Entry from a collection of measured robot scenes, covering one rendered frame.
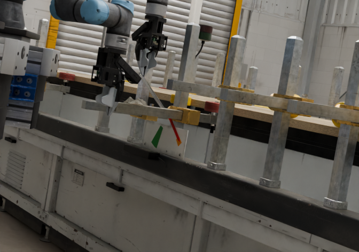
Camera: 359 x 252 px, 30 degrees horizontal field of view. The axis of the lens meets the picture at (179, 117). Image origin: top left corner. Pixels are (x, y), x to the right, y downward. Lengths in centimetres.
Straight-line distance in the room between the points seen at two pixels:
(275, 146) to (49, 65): 78
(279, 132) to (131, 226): 121
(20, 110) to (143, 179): 56
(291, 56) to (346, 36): 1023
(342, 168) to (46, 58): 101
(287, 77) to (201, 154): 72
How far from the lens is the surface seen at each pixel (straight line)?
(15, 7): 228
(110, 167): 272
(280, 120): 194
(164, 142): 236
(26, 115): 224
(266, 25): 1221
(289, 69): 194
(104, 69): 208
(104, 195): 319
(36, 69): 223
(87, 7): 203
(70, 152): 303
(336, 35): 1235
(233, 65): 213
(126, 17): 211
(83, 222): 336
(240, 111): 239
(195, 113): 228
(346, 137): 178
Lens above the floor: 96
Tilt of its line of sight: 3 degrees down
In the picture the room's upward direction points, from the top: 10 degrees clockwise
